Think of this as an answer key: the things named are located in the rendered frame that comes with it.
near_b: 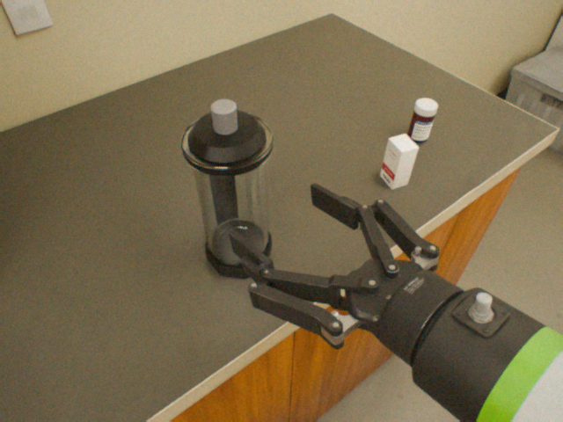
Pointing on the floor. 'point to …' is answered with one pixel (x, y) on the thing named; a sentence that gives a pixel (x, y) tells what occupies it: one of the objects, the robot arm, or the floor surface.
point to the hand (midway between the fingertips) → (285, 222)
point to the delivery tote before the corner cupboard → (541, 90)
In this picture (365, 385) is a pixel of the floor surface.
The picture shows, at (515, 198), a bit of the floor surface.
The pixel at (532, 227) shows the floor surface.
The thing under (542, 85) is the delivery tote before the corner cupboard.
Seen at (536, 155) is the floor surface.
